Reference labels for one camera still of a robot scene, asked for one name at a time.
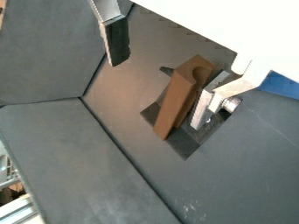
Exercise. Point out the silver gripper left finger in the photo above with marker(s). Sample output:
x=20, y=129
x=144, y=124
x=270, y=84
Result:
x=113, y=30

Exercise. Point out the blue shape sorter block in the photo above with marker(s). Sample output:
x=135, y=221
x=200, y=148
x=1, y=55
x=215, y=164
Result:
x=279, y=85

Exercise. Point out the brown arch block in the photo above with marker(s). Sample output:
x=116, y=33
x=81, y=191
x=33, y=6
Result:
x=190, y=76

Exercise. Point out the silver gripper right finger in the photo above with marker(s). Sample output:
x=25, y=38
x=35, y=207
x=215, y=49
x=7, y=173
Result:
x=220, y=90

